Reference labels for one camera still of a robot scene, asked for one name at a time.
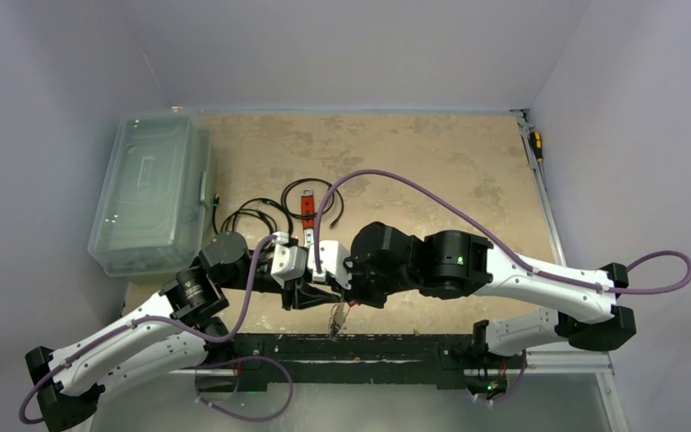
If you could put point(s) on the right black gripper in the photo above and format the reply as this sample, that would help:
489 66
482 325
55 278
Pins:
354 286

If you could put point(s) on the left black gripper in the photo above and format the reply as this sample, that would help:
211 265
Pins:
300 293

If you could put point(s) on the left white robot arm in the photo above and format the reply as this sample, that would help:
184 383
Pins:
202 309

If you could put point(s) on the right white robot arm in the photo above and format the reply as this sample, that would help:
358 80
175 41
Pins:
574 306

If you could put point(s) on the clear plastic storage box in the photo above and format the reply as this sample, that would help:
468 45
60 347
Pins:
157 192

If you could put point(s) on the yellow black screwdriver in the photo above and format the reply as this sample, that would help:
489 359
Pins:
536 145

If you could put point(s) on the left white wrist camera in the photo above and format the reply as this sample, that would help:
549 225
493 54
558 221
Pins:
290 260

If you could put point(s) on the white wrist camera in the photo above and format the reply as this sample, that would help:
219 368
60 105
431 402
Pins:
290 260
326 264

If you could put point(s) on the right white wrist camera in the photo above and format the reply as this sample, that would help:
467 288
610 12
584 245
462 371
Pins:
326 264

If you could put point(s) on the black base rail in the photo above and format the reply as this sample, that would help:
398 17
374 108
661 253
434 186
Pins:
446 361

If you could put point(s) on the red handled adjustable wrench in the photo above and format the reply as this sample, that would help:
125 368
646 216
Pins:
308 211

